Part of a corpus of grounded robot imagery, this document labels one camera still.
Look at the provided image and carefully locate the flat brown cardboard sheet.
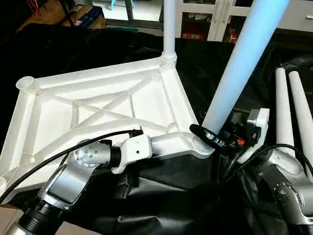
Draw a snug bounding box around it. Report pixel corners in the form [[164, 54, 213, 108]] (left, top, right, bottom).
[[0, 206, 20, 235]]

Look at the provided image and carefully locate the small brown cardboard box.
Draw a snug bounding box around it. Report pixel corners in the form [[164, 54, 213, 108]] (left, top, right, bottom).
[[17, 0, 74, 31]]

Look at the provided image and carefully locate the white plastic table top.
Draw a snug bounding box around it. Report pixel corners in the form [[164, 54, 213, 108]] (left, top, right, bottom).
[[0, 53, 216, 197]]

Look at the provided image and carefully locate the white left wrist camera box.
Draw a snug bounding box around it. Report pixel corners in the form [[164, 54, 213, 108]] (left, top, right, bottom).
[[112, 134, 153, 175]]

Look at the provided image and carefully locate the blue box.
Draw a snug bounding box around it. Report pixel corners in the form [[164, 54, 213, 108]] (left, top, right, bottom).
[[72, 6, 106, 30]]

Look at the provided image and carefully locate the white drawer unit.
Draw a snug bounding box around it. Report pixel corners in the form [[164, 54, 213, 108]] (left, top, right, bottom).
[[279, 0, 313, 33]]

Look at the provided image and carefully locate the black mat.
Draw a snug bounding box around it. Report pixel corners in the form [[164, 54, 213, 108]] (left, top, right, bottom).
[[0, 22, 313, 235]]

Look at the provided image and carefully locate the white glass door cabinet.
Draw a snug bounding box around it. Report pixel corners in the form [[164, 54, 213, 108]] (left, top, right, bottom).
[[175, 0, 255, 44]]

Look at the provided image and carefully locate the white plastic table leg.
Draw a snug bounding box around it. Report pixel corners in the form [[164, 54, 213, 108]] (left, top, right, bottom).
[[160, 0, 178, 63], [192, 0, 291, 153], [289, 71, 313, 169], [275, 68, 296, 156]]

